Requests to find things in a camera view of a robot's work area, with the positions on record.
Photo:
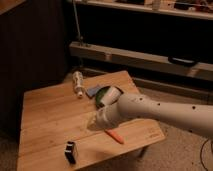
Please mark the white plastic bottle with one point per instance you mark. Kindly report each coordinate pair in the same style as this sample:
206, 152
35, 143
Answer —
78, 83

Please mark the metal pole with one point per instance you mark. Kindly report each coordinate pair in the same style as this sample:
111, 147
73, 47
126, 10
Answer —
79, 37

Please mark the black handle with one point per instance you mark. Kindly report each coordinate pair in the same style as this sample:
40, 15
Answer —
182, 61

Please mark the green bowl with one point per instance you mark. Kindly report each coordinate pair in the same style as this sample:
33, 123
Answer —
101, 93

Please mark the white cup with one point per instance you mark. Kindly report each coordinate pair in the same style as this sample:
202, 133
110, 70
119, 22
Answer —
110, 96

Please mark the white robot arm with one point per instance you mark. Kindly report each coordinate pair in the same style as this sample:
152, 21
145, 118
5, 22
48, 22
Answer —
195, 118

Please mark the black standing eraser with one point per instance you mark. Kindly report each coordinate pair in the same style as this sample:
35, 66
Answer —
70, 152

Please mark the orange carrot toy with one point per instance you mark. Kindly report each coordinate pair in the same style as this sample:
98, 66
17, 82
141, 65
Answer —
115, 136

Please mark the blue sponge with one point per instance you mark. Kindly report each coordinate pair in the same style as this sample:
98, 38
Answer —
91, 92

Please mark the wooden shelf rail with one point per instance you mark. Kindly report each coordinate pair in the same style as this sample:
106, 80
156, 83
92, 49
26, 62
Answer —
140, 60

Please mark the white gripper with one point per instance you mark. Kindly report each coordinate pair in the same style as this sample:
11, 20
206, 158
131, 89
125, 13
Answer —
106, 117

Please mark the wooden table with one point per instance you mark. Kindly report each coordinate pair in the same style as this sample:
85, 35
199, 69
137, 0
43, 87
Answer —
54, 115

